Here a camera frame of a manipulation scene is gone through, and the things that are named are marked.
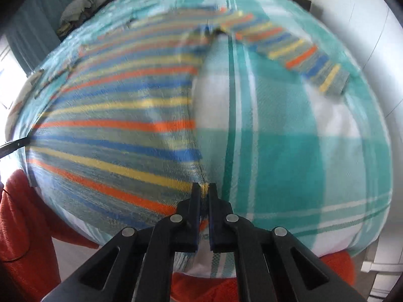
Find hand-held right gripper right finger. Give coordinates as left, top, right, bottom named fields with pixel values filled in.
left=209, top=182, right=368, bottom=302

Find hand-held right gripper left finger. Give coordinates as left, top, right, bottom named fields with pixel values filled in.
left=41, top=182, right=202, bottom=302

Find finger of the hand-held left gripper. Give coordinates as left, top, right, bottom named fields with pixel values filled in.
left=0, top=137, right=32, bottom=158

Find striped knit shirt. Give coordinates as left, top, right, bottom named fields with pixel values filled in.
left=25, top=8, right=351, bottom=236

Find pile of clothes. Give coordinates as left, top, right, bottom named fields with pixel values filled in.
left=58, top=0, right=104, bottom=35

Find patterned white pillow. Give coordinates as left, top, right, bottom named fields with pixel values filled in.
left=7, top=69, right=46, bottom=139

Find window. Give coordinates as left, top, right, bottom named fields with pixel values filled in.
left=0, top=34, right=29, bottom=147

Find orange cloth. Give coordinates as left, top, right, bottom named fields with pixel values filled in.
left=0, top=169, right=356, bottom=302

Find teal plaid blanket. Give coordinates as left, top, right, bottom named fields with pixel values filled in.
left=6, top=0, right=394, bottom=279

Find blue-grey curtain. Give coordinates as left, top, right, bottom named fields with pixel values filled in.
left=6, top=0, right=78, bottom=73

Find dark nightstand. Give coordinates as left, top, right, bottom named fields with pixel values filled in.
left=285, top=0, right=323, bottom=13

